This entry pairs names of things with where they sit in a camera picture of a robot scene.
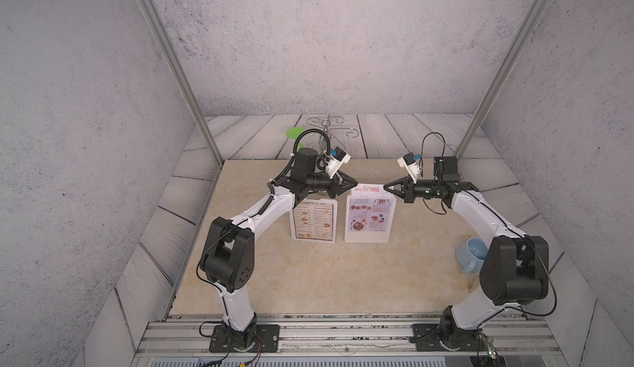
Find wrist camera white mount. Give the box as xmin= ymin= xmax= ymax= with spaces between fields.
xmin=325 ymin=147 xmax=351 ymax=179
xmin=397 ymin=152 xmax=421 ymax=184

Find white menu rack left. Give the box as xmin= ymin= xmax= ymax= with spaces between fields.
xmin=287 ymin=195 xmax=338 ymax=245

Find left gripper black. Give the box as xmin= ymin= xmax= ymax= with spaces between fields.
xmin=304 ymin=170 xmax=358 ymax=200

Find white menu rack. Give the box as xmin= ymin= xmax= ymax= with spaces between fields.
xmin=287 ymin=195 xmax=338 ymax=245
xmin=344 ymin=195 xmax=396 ymax=244

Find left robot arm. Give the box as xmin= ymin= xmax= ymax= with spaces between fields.
xmin=196 ymin=147 xmax=358 ymax=353

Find green plastic wine glass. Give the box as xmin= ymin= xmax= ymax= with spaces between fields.
xmin=286 ymin=127 xmax=305 ymax=140

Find right metal frame post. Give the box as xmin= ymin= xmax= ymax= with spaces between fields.
xmin=456 ymin=0 xmax=550 ymax=160

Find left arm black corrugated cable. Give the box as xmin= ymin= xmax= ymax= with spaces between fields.
xmin=252 ymin=128 xmax=332 ymax=217

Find chrome glass holder stand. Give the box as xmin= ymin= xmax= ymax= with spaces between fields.
xmin=306 ymin=116 xmax=360 ymax=139

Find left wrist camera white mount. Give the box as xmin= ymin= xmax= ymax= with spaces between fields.
xmin=325 ymin=147 xmax=351 ymax=179

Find light blue cup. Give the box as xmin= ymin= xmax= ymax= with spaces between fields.
xmin=455 ymin=237 xmax=488 ymax=275

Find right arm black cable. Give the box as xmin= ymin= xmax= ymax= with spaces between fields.
xmin=419 ymin=131 xmax=558 ymax=317

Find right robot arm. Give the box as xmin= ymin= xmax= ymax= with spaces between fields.
xmin=384 ymin=153 xmax=554 ymax=351

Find left metal frame post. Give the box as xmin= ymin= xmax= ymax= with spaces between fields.
xmin=137 ymin=0 xmax=224 ymax=168

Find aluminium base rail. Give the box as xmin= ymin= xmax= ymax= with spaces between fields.
xmin=131 ymin=313 xmax=567 ymax=366

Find pink special menu sheet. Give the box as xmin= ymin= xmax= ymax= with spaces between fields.
xmin=346 ymin=184 xmax=396 ymax=236

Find metal frame post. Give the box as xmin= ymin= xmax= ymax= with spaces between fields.
xmin=137 ymin=0 xmax=224 ymax=168
xmin=456 ymin=0 xmax=550 ymax=160

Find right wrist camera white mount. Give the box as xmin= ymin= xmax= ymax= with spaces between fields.
xmin=397 ymin=152 xmax=421 ymax=184

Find white menu rack right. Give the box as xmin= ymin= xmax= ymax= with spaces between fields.
xmin=344 ymin=195 xmax=396 ymax=244

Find dim sum inn menu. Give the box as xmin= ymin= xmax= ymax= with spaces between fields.
xmin=291 ymin=199 xmax=335 ymax=242

